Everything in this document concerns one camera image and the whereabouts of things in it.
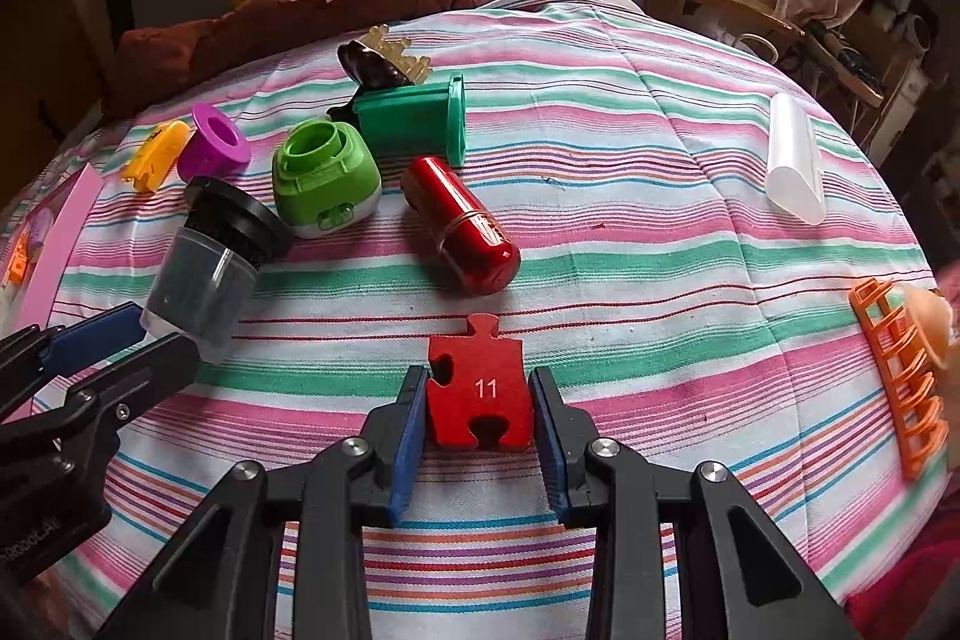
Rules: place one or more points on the green plastic spool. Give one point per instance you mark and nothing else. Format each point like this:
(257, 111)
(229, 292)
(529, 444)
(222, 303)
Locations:
(405, 119)

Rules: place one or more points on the red metallic capsule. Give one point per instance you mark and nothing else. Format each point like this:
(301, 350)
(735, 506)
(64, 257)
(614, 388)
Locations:
(457, 227)

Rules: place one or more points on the cluttered wooden rack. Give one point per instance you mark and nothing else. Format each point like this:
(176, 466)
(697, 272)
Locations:
(877, 63)

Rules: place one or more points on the orange block with holes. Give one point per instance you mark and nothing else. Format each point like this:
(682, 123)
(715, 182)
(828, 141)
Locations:
(15, 257)

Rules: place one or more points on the yellow orange plastic clip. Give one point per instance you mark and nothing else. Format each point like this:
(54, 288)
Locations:
(154, 156)

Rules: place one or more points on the red puzzle piece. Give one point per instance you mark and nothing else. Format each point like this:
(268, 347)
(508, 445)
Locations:
(480, 407)

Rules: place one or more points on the clear jar with black lid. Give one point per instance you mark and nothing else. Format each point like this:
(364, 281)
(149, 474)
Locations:
(199, 287)

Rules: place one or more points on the orange plastic rack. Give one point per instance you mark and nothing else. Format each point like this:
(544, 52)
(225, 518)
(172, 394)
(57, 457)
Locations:
(887, 385)

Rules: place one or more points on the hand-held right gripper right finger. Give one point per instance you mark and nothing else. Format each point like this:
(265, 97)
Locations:
(551, 452)

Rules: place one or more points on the pink box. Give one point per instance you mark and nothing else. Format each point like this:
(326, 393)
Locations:
(56, 257)

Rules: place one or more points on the translucent white tube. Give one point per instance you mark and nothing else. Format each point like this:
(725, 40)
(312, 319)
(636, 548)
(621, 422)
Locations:
(791, 160)

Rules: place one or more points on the striped bed cover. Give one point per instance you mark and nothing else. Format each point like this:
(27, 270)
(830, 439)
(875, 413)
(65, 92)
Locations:
(675, 280)

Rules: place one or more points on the green and white container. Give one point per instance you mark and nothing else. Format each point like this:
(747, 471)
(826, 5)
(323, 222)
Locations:
(322, 175)

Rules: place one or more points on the white round item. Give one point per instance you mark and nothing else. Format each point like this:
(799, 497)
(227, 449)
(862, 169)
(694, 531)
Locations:
(750, 45)

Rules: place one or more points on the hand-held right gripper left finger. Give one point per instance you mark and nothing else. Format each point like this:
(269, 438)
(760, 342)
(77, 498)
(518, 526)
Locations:
(405, 445)

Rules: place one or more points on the peach round item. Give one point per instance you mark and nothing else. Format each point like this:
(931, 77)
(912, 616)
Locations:
(926, 317)

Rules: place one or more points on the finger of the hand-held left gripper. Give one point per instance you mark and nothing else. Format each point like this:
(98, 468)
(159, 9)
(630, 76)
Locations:
(142, 370)
(97, 332)

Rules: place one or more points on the purple plastic cup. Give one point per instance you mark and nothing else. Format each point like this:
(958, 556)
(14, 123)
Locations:
(206, 160)

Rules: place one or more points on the dark brown crown-shaped clip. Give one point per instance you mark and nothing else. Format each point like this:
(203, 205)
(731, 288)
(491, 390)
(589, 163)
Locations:
(371, 63)

